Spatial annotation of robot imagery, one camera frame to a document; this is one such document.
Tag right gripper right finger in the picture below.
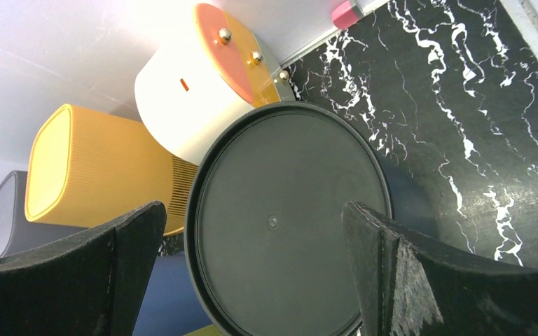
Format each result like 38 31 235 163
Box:
341 202 538 335

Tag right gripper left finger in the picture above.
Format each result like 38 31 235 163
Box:
0 201 166 335

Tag blue plastic bin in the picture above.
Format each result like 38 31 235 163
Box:
133 254 212 335

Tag grey mesh waste basket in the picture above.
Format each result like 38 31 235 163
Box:
0 170 84 258

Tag orange mesh waste basket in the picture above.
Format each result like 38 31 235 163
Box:
25 104 197 236

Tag dark navy bin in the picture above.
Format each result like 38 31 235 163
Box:
184 101 437 336

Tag olive green mesh basket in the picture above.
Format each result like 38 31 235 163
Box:
184 325 223 336

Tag white curved plastic object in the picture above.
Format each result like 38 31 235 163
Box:
134 3 294 165

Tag small red block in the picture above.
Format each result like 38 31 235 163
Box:
331 0 364 30

